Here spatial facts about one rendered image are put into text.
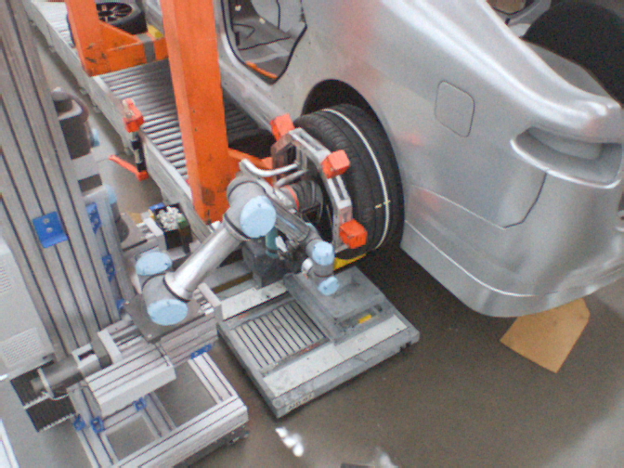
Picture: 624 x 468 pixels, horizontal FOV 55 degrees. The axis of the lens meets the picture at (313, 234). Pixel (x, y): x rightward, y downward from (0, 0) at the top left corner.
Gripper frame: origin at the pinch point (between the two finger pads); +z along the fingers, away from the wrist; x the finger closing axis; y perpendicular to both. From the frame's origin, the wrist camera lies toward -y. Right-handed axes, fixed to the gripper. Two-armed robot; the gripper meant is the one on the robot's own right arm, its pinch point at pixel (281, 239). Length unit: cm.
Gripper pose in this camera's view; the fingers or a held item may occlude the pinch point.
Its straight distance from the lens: 242.3
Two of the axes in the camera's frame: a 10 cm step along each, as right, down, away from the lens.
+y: 0.0, -7.6, -6.5
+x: -8.4, 3.5, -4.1
